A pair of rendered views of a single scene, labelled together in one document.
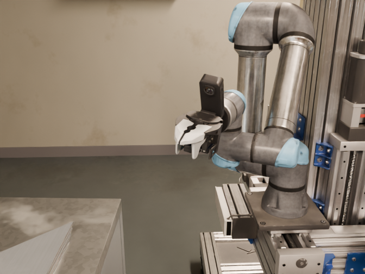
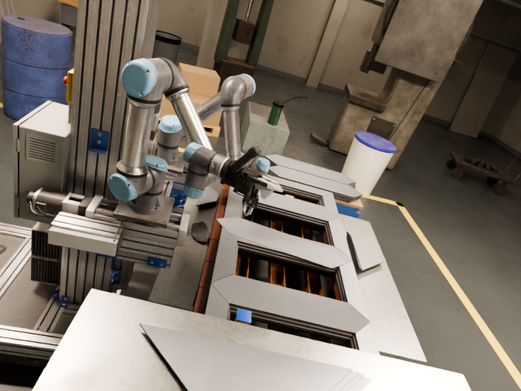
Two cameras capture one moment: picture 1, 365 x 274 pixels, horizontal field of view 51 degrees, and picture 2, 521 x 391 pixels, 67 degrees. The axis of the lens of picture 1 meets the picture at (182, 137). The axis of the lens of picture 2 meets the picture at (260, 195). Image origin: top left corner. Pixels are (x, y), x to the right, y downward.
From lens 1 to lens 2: 1.49 m
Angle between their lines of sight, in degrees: 88
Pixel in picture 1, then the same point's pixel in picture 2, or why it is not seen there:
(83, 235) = (153, 320)
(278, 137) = not seen: hidden behind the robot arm
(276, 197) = (156, 200)
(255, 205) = (137, 216)
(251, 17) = (161, 77)
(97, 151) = not seen: outside the picture
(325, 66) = not seen: hidden behind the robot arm
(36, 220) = (109, 363)
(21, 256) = (191, 359)
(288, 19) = (178, 75)
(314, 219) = (167, 200)
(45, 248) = (181, 342)
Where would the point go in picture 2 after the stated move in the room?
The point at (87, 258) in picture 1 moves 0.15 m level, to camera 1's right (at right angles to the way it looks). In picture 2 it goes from (189, 319) to (196, 286)
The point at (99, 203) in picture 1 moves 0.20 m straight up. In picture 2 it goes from (94, 306) to (100, 255)
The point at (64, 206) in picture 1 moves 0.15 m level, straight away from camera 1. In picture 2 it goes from (87, 337) to (24, 341)
